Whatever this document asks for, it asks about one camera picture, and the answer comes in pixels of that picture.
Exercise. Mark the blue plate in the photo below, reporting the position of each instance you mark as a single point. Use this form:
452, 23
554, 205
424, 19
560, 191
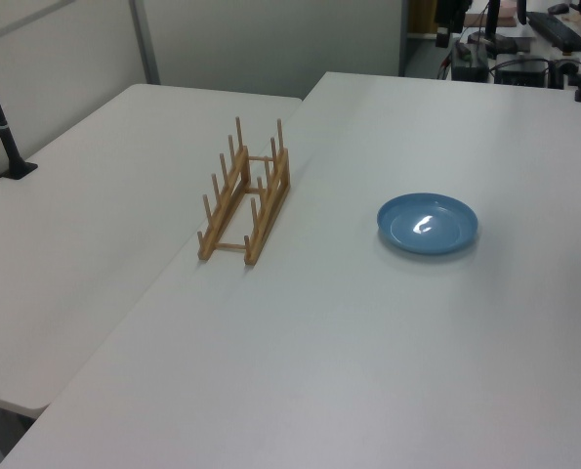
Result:
427, 229

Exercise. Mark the black monitor stand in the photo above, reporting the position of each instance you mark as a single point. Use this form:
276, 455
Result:
491, 19

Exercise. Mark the black pole with white tie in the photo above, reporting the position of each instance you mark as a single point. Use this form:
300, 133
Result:
4, 137

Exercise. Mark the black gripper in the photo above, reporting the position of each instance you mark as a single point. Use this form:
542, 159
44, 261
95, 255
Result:
450, 12

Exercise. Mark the black computer mouse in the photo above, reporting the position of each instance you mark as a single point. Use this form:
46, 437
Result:
558, 8

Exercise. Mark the wooden plate rack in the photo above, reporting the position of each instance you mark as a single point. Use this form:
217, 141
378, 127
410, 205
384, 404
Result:
269, 207

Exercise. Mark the black box with green label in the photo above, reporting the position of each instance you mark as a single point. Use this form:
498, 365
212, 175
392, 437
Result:
468, 71

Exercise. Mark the black keyboard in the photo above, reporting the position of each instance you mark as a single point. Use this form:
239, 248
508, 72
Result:
558, 30

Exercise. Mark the black electronics box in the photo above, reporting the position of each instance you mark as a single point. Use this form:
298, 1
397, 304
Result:
519, 75

